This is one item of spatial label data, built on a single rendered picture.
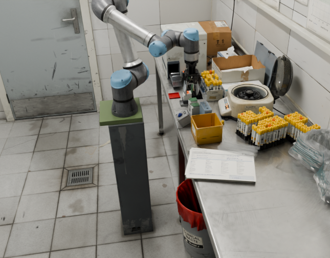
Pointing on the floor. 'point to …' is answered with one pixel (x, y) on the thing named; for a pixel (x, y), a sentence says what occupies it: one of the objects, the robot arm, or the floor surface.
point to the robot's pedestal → (132, 176)
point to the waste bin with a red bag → (193, 222)
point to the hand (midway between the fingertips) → (191, 92)
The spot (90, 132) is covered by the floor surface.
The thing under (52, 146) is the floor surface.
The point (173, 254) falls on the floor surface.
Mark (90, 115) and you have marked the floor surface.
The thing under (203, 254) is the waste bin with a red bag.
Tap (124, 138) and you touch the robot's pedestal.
